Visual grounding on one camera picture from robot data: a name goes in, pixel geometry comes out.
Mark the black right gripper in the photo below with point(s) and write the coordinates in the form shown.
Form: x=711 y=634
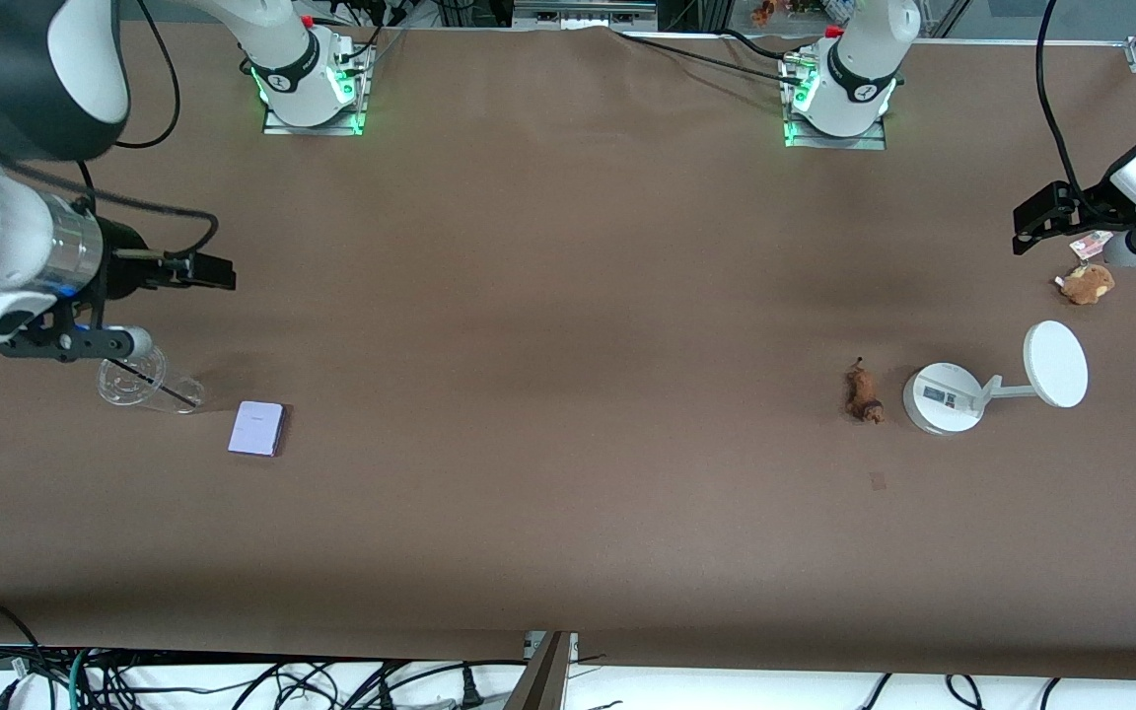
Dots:
x=123 y=264

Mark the white round desk lamp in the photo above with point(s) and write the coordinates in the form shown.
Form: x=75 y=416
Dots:
x=943 y=399

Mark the brown lion statue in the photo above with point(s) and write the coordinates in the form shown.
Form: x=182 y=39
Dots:
x=864 y=394

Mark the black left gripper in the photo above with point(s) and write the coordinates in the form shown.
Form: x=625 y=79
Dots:
x=1087 y=208

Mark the small orange figurines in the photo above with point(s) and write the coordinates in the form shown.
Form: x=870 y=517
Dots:
x=767 y=12

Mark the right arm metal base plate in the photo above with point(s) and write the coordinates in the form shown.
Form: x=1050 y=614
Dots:
x=317 y=123

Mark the black power plug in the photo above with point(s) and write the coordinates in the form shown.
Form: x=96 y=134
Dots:
x=470 y=687

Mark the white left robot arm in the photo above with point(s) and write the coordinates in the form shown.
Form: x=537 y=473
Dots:
x=874 y=44

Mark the metal table support post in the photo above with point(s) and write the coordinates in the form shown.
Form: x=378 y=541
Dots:
x=543 y=675

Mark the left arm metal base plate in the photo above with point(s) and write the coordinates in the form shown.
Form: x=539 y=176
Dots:
x=839 y=141

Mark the black drinking straw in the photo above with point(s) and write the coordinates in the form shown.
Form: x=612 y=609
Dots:
x=159 y=385

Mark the clear plastic cup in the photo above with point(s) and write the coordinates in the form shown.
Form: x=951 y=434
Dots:
x=149 y=387

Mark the brown plush toy with tag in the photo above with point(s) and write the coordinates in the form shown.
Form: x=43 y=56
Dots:
x=1086 y=284

